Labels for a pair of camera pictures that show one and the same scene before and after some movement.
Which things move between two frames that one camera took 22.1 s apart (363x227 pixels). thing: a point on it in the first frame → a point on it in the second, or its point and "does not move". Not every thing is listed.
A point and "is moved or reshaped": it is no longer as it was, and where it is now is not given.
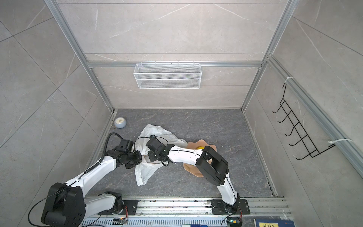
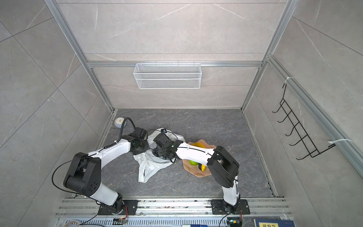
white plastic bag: [145, 168] is moved or reshaped
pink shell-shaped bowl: [193, 169] does not move
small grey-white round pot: [120, 122] does not move
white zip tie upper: [287, 77] does not move
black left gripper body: [133, 160] → [144, 146]
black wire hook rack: [298, 128] does not move
